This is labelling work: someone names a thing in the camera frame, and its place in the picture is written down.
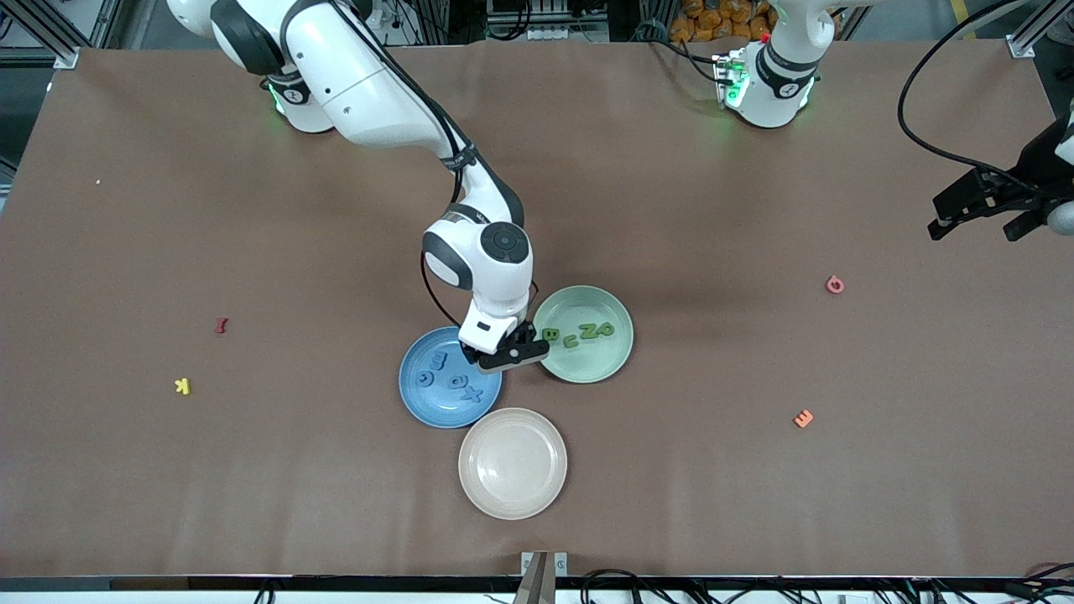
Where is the blue plate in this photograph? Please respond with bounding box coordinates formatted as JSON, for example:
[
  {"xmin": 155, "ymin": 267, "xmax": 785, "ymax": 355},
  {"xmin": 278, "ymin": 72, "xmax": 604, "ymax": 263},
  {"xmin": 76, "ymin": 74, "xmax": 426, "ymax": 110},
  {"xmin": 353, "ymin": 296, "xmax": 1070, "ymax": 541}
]
[{"xmin": 399, "ymin": 326, "xmax": 503, "ymax": 430}]

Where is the green plate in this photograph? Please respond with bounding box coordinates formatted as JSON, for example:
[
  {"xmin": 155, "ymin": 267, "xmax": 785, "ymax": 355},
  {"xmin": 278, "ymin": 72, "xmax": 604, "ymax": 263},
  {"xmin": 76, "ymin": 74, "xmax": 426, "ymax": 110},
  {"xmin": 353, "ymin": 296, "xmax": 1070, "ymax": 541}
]
[{"xmin": 534, "ymin": 285, "xmax": 634, "ymax": 384}]

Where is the beige plate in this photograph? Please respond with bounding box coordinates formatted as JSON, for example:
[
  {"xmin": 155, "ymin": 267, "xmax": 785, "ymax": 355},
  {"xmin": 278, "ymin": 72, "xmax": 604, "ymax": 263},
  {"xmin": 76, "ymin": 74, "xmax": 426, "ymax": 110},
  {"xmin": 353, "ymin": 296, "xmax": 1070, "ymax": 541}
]
[{"xmin": 458, "ymin": 408, "xmax": 568, "ymax": 521}]

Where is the stack of orange items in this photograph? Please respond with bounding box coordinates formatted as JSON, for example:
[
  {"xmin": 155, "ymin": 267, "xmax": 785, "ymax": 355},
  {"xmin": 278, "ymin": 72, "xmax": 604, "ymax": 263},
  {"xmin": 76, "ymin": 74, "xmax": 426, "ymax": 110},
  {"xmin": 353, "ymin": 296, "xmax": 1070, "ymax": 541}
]
[{"xmin": 670, "ymin": 0, "xmax": 777, "ymax": 44}]

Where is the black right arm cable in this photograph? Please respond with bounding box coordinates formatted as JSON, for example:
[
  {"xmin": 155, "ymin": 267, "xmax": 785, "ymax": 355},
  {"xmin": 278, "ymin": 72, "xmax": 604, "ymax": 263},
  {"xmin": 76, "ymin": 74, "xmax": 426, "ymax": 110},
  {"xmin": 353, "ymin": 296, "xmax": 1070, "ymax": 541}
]
[{"xmin": 323, "ymin": 0, "xmax": 542, "ymax": 330}]

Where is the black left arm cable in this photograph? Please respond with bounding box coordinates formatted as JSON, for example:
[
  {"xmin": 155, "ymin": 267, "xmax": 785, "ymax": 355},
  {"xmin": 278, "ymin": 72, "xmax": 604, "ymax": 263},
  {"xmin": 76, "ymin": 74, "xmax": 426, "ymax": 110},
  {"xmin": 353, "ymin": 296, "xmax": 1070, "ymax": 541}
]
[{"xmin": 897, "ymin": 0, "xmax": 1037, "ymax": 192}]

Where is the aluminium frame post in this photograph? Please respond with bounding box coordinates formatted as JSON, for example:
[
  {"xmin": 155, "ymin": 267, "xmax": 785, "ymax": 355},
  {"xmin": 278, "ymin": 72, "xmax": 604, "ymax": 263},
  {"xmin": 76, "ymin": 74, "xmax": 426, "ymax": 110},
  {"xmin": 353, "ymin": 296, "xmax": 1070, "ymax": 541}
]
[
  {"xmin": 1007, "ymin": 0, "xmax": 1074, "ymax": 60},
  {"xmin": 0, "ymin": 0, "xmax": 110, "ymax": 70}
]

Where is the metal table edge bracket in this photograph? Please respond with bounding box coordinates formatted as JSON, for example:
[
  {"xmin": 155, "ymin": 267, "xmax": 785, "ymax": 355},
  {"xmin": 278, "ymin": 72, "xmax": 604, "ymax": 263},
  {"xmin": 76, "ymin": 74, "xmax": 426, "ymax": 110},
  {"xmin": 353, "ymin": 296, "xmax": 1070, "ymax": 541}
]
[{"xmin": 514, "ymin": 550, "xmax": 570, "ymax": 604}]

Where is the black arm base cable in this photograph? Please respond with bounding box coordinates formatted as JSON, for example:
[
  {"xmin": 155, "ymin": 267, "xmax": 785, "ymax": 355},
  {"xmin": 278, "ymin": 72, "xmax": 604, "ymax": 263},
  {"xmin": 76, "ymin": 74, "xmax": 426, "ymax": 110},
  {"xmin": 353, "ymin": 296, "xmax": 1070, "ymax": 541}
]
[{"xmin": 646, "ymin": 34, "xmax": 724, "ymax": 85}]

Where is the black cable bundle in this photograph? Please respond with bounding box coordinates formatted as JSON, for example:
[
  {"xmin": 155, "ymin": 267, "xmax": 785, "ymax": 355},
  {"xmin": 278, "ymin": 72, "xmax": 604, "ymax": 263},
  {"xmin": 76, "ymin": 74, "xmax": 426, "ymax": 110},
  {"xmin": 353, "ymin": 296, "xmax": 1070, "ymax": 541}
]
[{"xmin": 252, "ymin": 569, "xmax": 1074, "ymax": 604}]

